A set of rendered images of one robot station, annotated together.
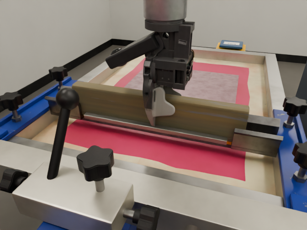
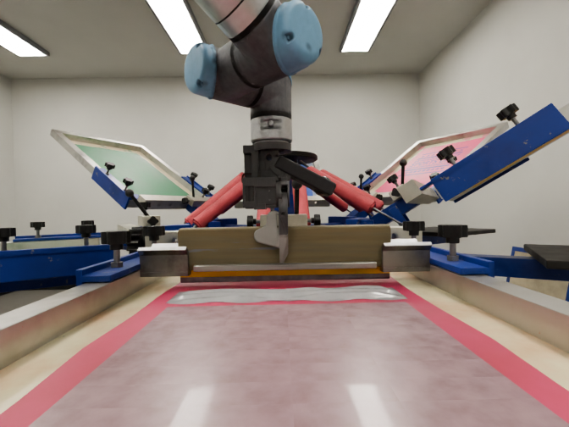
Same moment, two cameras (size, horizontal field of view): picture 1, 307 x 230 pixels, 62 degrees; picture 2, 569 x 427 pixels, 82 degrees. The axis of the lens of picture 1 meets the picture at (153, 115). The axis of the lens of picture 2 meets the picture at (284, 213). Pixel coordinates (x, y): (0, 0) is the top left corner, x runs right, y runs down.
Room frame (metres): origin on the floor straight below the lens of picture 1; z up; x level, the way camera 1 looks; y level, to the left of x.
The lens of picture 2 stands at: (1.05, -0.19, 1.09)
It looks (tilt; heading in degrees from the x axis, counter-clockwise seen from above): 1 degrees down; 161
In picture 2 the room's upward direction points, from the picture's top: 1 degrees counter-clockwise
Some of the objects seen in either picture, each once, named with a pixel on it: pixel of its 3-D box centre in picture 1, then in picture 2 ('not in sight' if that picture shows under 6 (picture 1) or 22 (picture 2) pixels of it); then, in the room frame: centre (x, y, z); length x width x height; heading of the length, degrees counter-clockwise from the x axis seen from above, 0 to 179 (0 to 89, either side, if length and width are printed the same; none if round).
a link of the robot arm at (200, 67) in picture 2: not in sight; (229, 73); (0.53, -0.10, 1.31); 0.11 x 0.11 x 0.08; 25
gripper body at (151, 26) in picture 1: (167, 54); (267, 178); (0.47, -0.03, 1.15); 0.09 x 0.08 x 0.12; 72
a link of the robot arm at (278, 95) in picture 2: not in sight; (268, 90); (0.48, -0.02, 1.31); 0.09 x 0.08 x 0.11; 115
